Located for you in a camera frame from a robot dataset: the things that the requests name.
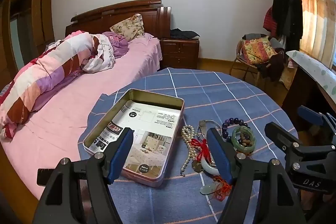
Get black hanging coat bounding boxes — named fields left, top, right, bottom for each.
left=272, top=0, right=303, bottom=42

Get dark folded clothes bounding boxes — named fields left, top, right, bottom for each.
left=170, top=28, right=200, bottom=40

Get yellow patchwork cushion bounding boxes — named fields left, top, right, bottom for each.
left=241, top=36, right=278, bottom=65

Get wooden nightstand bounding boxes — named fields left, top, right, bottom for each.
left=160, top=38, right=200, bottom=70

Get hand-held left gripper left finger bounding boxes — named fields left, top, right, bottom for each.
left=37, top=127, right=135, bottom=224

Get white jade bangle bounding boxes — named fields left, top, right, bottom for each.
left=197, top=158, right=221, bottom=175

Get pink patchwork quilt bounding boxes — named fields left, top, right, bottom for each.
left=0, top=30, right=116, bottom=139

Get purple bead bracelet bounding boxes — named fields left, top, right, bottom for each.
left=221, top=117, right=248, bottom=143

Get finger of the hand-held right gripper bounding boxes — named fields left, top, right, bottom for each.
left=264, top=122, right=336, bottom=169
left=297, top=105, right=336, bottom=146

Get pearl necklace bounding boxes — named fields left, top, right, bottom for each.
left=180, top=125, right=200, bottom=177

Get wooden bed headboard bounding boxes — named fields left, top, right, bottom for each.
left=65, top=0, right=172, bottom=39

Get wooden wardrobe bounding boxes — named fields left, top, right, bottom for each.
left=0, top=0, right=55, bottom=88

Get red hanging jacket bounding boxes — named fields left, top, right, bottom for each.
left=263, top=6, right=279, bottom=37

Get pale jade pendant orange cord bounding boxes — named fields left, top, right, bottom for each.
left=200, top=177, right=234, bottom=201

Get green jade bangle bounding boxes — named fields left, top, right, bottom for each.
left=231, top=126, right=256, bottom=153

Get wooden bead bracelet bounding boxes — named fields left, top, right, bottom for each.
left=238, top=133, right=251, bottom=147

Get rectangular metal tin box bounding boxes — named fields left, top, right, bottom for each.
left=78, top=88, right=185, bottom=188

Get blue plaid tablecloth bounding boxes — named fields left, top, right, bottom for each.
left=78, top=67, right=300, bottom=224

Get silver wrist watch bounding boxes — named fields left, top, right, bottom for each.
left=197, top=120, right=223, bottom=142

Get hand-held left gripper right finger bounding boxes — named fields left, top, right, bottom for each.
left=206, top=127, right=307, bottom=224

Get dark brown garment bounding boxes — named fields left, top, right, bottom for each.
left=256, top=52, right=285, bottom=82

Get wooden desk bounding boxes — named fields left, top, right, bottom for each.
left=281, top=50, right=336, bottom=135

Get printed paper liner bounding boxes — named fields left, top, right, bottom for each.
left=89, top=101, right=182, bottom=174

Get rattan chair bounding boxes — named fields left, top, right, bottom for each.
left=230, top=35, right=286, bottom=83

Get bed with pink sheet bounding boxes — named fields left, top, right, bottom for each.
left=0, top=32, right=162, bottom=201

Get white green patterned desk cover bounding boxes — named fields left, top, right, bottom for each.
left=286, top=50, right=336, bottom=102

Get purple blanket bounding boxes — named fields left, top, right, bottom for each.
left=102, top=31, right=130, bottom=58

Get floral pillow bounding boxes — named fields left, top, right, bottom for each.
left=110, top=13, right=145, bottom=42

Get red knotted cord pendant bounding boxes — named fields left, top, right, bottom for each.
left=191, top=138, right=212, bottom=172

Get yellow checked curtain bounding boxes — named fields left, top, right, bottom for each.
left=277, top=0, right=336, bottom=68

